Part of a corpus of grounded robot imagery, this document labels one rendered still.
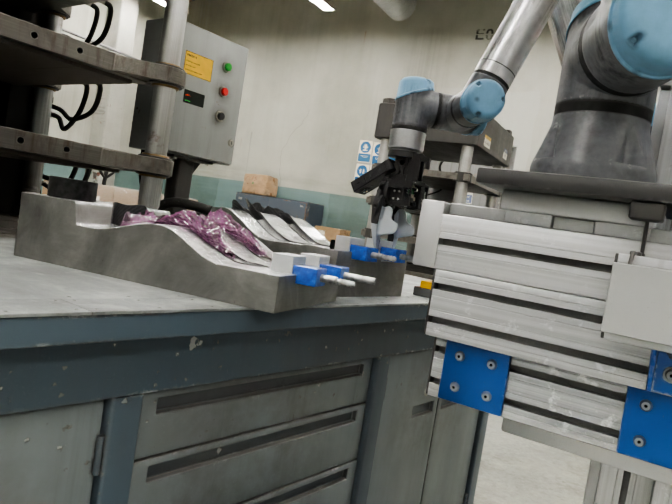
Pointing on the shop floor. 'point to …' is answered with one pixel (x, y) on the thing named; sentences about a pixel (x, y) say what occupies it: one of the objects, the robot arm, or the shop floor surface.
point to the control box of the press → (195, 104)
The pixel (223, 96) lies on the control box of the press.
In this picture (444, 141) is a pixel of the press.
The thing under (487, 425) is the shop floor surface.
